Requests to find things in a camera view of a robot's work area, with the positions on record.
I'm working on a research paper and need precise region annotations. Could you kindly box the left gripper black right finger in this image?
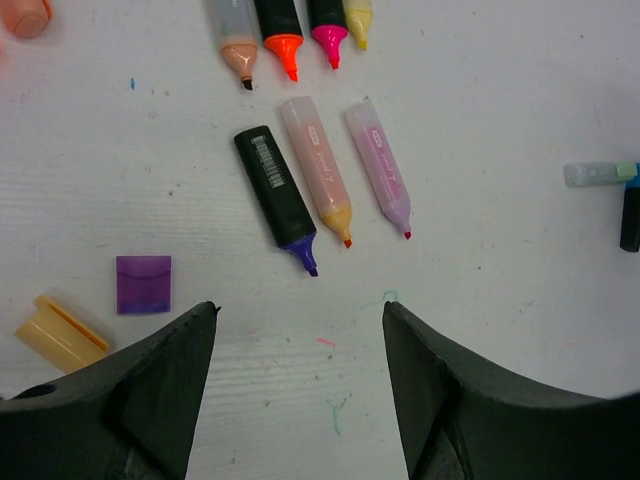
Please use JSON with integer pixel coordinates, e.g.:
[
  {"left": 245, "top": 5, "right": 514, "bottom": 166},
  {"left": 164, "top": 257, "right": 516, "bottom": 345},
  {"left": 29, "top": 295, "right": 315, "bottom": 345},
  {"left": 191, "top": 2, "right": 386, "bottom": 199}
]
[{"left": 382, "top": 302, "right": 639, "bottom": 479}]

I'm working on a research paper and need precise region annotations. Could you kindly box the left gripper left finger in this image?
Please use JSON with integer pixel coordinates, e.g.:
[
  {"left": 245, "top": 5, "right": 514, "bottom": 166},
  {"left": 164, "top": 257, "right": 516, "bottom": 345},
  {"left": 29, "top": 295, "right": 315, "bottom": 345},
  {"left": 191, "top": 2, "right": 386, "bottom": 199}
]
[{"left": 1, "top": 302, "right": 218, "bottom": 479}]

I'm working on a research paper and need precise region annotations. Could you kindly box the pastel yellow highlighter cap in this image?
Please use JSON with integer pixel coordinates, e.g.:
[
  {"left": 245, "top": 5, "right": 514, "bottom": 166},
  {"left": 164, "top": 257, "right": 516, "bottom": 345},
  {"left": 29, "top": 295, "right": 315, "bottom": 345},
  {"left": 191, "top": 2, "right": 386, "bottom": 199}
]
[{"left": 14, "top": 295, "right": 110, "bottom": 374}]

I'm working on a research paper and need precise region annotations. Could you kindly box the purple highlighter cap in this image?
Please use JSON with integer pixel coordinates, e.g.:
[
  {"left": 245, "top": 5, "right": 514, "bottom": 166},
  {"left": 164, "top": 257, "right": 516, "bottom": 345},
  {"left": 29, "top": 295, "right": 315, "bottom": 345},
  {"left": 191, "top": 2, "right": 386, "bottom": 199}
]
[{"left": 115, "top": 256, "right": 172, "bottom": 315}]

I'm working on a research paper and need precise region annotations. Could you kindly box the purple highlighter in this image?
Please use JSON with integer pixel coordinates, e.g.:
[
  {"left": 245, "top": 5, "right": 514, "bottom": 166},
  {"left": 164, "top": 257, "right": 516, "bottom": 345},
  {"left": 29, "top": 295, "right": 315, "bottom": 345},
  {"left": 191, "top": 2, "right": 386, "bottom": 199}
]
[{"left": 234, "top": 125, "right": 318, "bottom": 277}]

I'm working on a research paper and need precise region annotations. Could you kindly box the pastel pink highlighter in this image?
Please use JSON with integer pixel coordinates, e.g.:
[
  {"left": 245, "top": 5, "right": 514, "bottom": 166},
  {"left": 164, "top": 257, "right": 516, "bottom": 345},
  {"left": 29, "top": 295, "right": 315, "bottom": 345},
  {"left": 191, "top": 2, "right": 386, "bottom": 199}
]
[{"left": 344, "top": 100, "right": 412, "bottom": 240}]

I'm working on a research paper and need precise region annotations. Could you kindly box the black blue highlighter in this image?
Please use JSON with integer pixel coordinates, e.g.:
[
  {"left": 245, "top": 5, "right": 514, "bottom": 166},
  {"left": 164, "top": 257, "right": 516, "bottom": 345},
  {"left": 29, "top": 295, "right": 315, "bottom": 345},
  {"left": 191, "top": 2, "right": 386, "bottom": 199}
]
[{"left": 619, "top": 176, "right": 640, "bottom": 253}]

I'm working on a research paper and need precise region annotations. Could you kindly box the pastel orange highlighter body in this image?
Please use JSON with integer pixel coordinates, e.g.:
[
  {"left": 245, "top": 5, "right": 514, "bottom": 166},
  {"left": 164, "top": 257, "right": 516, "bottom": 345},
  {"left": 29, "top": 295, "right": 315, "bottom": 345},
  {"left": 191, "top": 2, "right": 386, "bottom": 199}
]
[{"left": 206, "top": 0, "right": 258, "bottom": 91}]

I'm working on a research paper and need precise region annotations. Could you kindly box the black neon orange highlighter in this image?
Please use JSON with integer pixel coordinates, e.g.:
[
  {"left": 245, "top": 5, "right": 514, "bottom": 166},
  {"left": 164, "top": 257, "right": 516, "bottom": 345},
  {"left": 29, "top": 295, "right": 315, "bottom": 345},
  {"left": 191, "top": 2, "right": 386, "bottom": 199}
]
[{"left": 254, "top": 0, "right": 304, "bottom": 82}]

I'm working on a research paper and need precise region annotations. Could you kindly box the pastel orange highlighter cap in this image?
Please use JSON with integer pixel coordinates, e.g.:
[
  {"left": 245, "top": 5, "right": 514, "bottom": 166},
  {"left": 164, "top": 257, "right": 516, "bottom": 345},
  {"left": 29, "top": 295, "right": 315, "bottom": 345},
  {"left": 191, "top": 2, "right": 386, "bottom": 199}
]
[{"left": 1, "top": 0, "right": 53, "bottom": 39}]

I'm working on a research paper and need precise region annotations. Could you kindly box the black neon pink highlighter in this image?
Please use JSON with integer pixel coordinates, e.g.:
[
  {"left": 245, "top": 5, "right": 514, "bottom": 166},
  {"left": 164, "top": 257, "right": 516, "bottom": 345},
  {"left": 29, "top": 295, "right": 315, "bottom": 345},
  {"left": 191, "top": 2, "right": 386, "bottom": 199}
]
[{"left": 306, "top": 0, "right": 349, "bottom": 70}]

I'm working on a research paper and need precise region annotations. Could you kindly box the pastel green highlighter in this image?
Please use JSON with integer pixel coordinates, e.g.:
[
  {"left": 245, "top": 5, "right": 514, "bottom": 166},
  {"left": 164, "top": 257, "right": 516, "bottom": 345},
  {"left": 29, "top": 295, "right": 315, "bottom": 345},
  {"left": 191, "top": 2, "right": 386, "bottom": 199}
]
[{"left": 563, "top": 162, "right": 639, "bottom": 188}]

